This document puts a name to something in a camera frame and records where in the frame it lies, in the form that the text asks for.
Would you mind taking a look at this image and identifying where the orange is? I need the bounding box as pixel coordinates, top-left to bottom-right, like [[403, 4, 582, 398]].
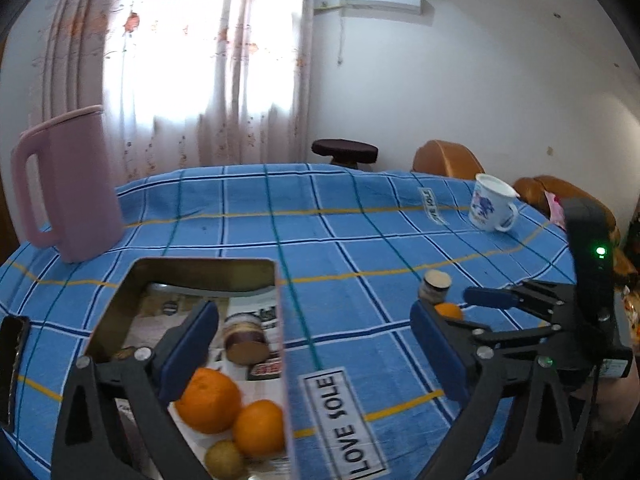
[[174, 367, 242, 434], [231, 400, 285, 460], [434, 302, 464, 321]]

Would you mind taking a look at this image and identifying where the person's right hand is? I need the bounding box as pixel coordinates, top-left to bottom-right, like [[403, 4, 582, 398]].
[[574, 278, 640, 436]]

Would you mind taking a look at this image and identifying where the white printed mug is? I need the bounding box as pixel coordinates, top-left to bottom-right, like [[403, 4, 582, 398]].
[[469, 174, 520, 233]]

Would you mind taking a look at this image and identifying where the pink floral cushion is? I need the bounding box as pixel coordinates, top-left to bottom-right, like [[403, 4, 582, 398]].
[[544, 191, 566, 231]]

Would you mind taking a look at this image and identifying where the longan in tray right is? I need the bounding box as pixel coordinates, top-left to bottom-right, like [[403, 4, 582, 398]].
[[204, 440, 246, 480]]

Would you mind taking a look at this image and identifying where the orange leather sofa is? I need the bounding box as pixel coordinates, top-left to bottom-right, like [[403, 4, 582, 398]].
[[513, 176, 639, 287]]

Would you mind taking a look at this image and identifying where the black smartphone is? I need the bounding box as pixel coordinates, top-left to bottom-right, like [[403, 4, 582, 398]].
[[0, 314, 30, 431]]

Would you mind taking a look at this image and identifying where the blue plaid tablecloth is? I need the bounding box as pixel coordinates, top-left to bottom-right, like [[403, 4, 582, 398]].
[[1, 164, 574, 479]]

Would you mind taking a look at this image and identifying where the orange leather armchair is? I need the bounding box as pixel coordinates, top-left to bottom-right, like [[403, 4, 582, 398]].
[[412, 140, 485, 180]]

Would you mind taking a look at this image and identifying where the pink plastic pitcher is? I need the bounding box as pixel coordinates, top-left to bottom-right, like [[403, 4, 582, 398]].
[[11, 105, 124, 263]]

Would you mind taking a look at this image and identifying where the dark round stool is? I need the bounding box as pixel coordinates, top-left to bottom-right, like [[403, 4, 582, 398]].
[[311, 139, 378, 169]]

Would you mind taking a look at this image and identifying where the sheer floral curtain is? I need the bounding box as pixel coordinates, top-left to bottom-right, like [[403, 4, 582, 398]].
[[29, 0, 314, 183]]

